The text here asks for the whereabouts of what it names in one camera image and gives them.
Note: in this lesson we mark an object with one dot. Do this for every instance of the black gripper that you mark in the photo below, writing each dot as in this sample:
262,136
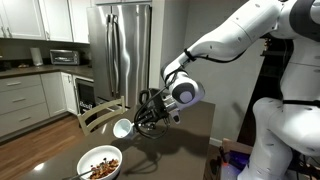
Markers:
154,111

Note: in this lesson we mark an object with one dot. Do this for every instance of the white ceramic mug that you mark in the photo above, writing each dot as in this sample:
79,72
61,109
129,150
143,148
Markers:
122,128

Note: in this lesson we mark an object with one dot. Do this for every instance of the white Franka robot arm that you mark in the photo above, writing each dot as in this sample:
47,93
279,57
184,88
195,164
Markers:
233,36

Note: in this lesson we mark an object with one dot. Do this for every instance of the white ceramic bowl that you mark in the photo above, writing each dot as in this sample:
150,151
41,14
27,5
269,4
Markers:
100,156

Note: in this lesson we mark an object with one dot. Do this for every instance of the light wooden chair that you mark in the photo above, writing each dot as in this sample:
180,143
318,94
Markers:
100,111

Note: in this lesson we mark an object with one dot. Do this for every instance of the red brown snack pieces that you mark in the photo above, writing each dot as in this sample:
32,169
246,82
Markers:
105,168

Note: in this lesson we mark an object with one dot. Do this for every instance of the black wine cooler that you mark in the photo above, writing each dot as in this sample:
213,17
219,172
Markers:
86,96

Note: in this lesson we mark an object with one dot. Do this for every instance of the metal spoon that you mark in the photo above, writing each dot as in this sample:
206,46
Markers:
80,174

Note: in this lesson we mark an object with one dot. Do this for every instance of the stainless steel refrigerator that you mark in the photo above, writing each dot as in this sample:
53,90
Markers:
123,50

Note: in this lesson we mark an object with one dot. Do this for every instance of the silver toaster oven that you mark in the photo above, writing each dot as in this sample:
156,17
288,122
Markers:
64,57

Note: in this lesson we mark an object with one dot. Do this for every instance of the light wooden block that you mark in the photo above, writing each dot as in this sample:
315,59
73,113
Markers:
235,146

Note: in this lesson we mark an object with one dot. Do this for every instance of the dark kitchen countertop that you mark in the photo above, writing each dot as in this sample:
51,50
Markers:
50,70

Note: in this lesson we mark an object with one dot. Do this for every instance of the white base cabinets with drawers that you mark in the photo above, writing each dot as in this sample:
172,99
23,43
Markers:
23,103

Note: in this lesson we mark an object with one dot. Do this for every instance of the white paper towel roll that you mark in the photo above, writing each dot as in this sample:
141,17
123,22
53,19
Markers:
36,56

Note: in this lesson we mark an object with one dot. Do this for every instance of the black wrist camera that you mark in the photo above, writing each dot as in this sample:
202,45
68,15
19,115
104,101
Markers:
175,115

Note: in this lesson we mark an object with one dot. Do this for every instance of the white wall cabinet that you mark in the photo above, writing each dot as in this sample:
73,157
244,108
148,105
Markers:
33,18

